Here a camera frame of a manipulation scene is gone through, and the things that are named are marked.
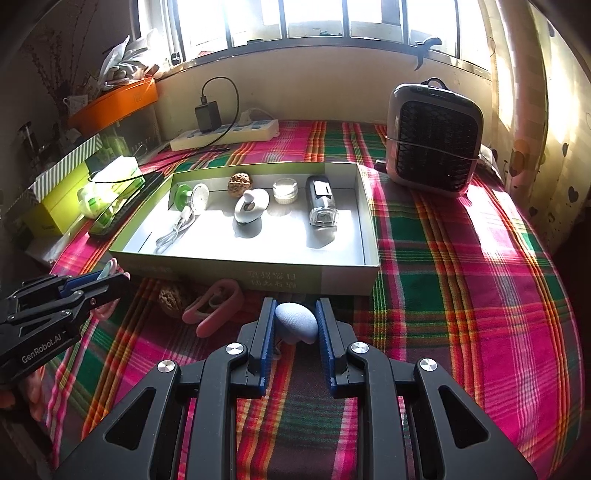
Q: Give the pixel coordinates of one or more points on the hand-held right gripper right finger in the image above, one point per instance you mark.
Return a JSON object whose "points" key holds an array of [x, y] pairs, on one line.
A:
{"points": [[325, 346]]}

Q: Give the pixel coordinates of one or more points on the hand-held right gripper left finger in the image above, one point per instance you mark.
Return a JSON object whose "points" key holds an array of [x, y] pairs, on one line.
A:
{"points": [[267, 341]]}

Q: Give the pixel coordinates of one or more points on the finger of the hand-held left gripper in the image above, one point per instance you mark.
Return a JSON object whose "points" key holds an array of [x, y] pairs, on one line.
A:
{"points": [[85, 280], [111, 284]]}

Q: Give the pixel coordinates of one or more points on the pink holder with pale disc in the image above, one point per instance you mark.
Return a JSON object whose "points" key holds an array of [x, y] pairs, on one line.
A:
{"points": [[107, 267]]}

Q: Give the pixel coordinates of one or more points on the grey egg-shaped object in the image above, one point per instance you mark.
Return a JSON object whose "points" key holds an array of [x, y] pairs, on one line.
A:
{"points": [[295, 321]]}

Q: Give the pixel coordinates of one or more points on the shallow green cardboard box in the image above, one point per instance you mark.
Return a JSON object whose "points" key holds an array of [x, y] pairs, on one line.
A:
{"points": [[286, 244]]}

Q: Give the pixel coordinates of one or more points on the grey round device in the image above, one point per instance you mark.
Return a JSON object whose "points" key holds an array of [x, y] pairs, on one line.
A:
{"points": [[251, 210]]}

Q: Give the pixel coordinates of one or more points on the brown walnut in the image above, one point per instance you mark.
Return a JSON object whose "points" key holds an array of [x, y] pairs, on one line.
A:
{"points": [[239, 182], [173, 300]]}

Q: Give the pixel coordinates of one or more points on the pink plastic clip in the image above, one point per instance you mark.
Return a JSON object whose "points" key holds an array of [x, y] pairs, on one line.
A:
{"points": [[207, 323]]}

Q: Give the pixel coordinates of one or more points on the black glossy phone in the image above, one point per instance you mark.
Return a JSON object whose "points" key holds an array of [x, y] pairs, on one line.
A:
{"points": [[129, 207]]}

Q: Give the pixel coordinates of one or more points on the green striped box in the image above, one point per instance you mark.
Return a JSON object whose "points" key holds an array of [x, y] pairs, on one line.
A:
{"points": [[55, 203]]}

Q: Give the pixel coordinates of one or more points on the green and white spool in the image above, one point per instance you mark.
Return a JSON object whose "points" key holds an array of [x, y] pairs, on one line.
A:
{"points": [[181, 198]]}

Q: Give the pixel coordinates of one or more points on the green tissue pack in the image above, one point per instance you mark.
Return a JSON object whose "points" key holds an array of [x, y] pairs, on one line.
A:
{"points": [[115, 170]]}

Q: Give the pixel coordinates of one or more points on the plaid cloth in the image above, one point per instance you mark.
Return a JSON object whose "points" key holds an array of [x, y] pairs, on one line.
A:
{"points": [[461, 300]]}

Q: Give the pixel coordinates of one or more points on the small glass jar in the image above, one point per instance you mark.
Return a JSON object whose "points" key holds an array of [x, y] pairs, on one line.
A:
{"points": [[285, 190]]}

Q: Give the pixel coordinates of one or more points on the orange box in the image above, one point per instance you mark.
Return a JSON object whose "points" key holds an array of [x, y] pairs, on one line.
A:
{"points": [[115, 104]]}

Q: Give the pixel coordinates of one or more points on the black charger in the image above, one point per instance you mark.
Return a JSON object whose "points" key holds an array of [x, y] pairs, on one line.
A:
{"points": [[208, 117]]}

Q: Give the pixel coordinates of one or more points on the white power strip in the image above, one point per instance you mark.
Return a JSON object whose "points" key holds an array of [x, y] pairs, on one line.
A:
{"points": [[258, 129]]}

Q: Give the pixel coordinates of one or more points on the dried twig branches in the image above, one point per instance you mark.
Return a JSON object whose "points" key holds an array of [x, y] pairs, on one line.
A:
{"points": [[55, 60]]}

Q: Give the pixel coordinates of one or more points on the crumpled plastic bags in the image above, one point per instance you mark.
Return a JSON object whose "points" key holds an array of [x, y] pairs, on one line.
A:
{"points": [[124, 55]]}

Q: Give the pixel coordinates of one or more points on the grey desktop fan heater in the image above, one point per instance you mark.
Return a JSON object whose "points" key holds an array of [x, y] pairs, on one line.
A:
{"points": [[434, 138]]}

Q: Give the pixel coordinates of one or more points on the heart print curtain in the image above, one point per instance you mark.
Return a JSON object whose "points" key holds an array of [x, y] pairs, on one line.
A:
{"points": [[531, 138]]}

